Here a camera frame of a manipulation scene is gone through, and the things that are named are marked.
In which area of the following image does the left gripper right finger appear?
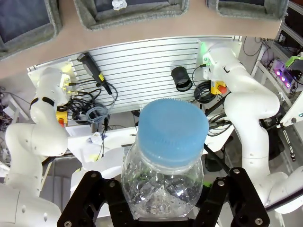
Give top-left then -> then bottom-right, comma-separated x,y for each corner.
190,166 -> 270,227

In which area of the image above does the black coiled cable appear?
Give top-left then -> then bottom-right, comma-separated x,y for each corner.
67,91 -> 95,122
193,80 -> 213,104

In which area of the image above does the white printed leaflet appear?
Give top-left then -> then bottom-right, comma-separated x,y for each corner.
86,131 -> 106,145

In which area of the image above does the white paper ball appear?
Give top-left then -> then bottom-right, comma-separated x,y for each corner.
112,0 -> 128,10

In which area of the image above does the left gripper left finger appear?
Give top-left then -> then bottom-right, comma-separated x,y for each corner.
56,170 -> 143,227

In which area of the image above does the black cylindrical cup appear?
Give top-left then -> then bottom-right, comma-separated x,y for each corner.
171,67 -> 192,92

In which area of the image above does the grey coiled cable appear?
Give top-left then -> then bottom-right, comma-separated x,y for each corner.
85,105 -> 109,124

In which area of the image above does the purple lit electronics box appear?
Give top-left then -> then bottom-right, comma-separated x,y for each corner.
272,59 -> 299,88

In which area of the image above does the grey fabric basket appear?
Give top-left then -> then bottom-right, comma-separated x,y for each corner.
73,0 -> 190,31
0,0 -> 63,61
205,0 -> 291,21

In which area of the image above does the slotted aluminium base plate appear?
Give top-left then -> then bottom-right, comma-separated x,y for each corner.
27,35 -> 243,114

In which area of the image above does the black handheld controller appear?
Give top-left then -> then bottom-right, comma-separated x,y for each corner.
77,52 -> 113,96

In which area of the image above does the clear bottle pink label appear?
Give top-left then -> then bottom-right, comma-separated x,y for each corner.
120,98 -> 210,219

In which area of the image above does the yellow emergency stop button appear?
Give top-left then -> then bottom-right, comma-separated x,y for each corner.
210,80 -> 227,95
55,109 -> 69,128

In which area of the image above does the green and black device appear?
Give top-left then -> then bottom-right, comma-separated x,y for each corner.
285,53 -> 303,71

